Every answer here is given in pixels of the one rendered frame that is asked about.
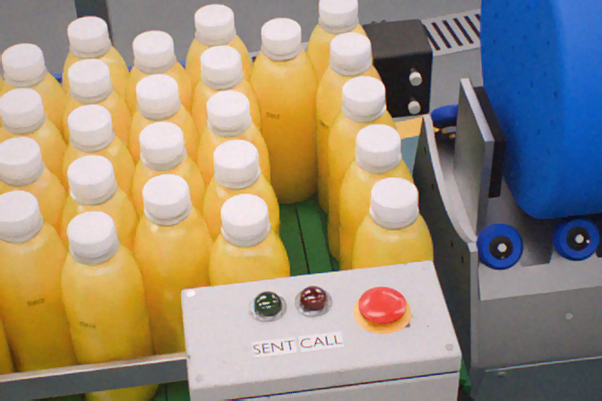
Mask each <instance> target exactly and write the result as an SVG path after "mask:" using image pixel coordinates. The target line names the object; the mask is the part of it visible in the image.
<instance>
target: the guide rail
mask: <svg viewBox="0 0 602 401"><path fill-rule="evenodd" d="M181 380H189V379H188V369H187V358H186V352H183V353H176V354H162V355H153V356H145V357H138V358H129V359H121V360H114V361H113V362H105V363H91V364H83V365H75V366H66V367H58V368H51V369H43V370H35V371H28V372H20V373H11V374H4V375H0V401H27V400H34V399H42V398H51V397H57V396H65V395H72V394H81V393H89V392H96V391H104V390H112V389H120V388H135V386H142V385H150V384H158V383H166V382H174V381H181Z"/></svg>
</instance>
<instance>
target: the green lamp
mask: <svg viewBox="0 0 602 401"><path fill-rule="evenodd" d="M281 307H282V301H281V299H280V296H279V295H278V294H277V293H275V292H272V291H264V292H261V293H259V294H257V295H256V297H255V298H254V311H255V312H256V313H257V314H258V315H260V316H264V317H270V316H273V315H276V314H278V313H279V312H280V310H281Z"/></svg>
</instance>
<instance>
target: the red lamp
mask: <svg viewBox="0 0 602 401"><path fill-rule="evenodd" d="M298 302H299V303H300V305H301V306H302V307H303V308H305V309H307V310H309V311H317V310H320V309H321V308H323V307H324V306H326V305H327V303H328V295H327V293H326V291H324V290H323V289H322V288H321V287H319V286H308V287H306V288H304V289H303V290H302V291H301V293H300V296H299V297H298Z"/></svg>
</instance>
